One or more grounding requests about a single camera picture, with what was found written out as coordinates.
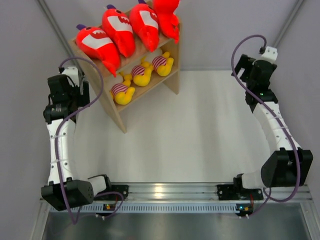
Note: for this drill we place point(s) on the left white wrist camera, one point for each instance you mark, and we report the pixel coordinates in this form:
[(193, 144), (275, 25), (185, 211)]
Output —
[(71, 72)]

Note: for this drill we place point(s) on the red shark plush with purple fin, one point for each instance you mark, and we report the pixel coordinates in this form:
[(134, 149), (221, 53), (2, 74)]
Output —
[(96, 44)]

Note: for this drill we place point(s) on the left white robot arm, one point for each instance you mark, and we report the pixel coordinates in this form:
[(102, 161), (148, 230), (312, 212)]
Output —
[(64, 189)]

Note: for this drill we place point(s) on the yellow frog plush striped shirt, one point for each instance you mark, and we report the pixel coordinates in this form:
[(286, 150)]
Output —
[(121, 90)]

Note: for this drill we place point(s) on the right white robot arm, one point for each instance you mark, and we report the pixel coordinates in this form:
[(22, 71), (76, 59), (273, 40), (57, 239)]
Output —
[(288, 164)]

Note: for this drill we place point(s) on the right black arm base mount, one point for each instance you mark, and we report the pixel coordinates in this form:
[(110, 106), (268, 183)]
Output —
[(232, 192)]

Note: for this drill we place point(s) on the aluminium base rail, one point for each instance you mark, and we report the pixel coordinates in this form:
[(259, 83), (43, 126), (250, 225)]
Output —
[(189, 198)]

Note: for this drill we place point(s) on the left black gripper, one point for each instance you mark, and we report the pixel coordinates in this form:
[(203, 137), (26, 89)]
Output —
[(82, 100)]

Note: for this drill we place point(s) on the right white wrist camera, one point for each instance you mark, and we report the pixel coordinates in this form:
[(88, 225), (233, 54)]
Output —
[(269, 54)]

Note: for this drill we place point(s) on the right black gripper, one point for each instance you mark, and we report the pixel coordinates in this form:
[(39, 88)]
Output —
[(244, 63)]

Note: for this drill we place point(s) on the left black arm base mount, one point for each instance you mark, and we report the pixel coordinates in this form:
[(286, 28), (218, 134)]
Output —
[(122, 189)]

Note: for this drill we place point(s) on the wooden two-tier shelf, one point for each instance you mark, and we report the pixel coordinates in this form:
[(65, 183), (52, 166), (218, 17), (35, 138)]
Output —
[(99, 76)]

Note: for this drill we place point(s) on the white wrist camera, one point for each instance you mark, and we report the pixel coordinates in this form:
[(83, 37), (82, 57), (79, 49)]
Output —
[(269, 54), (71, 72)]

